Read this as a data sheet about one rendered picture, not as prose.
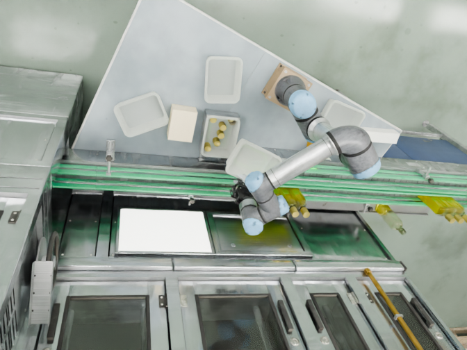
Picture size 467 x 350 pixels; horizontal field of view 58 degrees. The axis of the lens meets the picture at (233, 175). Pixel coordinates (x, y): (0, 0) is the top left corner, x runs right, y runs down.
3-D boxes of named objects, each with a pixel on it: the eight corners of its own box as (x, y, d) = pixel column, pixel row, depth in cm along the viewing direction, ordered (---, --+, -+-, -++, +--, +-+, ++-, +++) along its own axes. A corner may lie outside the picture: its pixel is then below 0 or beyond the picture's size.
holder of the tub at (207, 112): (197, 157, 223) (199, 164, 217) (204, 108, 211) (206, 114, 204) (228, 159, 228) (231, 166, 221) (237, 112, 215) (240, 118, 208)
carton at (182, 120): (167, 132, 213) (167, 139, 207) (171, 103, 206) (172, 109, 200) (190, 136, 217) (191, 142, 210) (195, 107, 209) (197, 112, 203)
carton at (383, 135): (356, 126, 233) (361, 130, 228) (394, 129, 239) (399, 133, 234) (353, 136, 236) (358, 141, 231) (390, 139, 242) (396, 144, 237)
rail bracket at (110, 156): (105, 156, 209) (102, 180, 190) (106, 126, 201) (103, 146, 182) (115, 157, 211) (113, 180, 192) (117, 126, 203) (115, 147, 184)
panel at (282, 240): (117, 211, 204) (114, 258, 175) (117, 206, 202) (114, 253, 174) (289, 218, 227) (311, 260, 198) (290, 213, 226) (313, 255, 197)
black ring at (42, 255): (46, 264, 162) (35, 305, 144) (44, 219, 152) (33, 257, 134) (60, 264, 163) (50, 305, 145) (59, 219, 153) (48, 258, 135)
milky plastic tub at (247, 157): (239, 131, 188) (243, 139, 181) (279, 151, 198) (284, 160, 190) (219, 163, 194) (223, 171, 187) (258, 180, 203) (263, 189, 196)
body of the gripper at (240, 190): (238, 176, 181) (242, 194, 172) (254, 182, 185) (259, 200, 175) (228, 189, 185) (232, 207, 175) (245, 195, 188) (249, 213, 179)
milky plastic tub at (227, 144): (198, 148, 221) (200, 156, 213) (204, 108, 210) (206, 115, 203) (230, 151, 225) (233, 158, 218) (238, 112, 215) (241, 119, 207)
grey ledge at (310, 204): (279, 198, 244) (285, 209, 234) (283, 185, 239) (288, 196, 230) (418, 205, 268) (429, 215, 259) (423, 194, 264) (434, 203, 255)
